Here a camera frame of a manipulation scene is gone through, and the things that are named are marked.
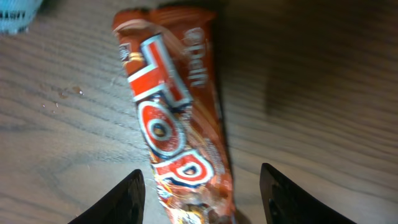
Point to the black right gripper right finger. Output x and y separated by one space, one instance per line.
287 203

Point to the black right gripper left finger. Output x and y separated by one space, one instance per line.
123 204

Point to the red snack packet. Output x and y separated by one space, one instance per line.
168 57

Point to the teal blister pack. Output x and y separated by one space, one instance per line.
16 15

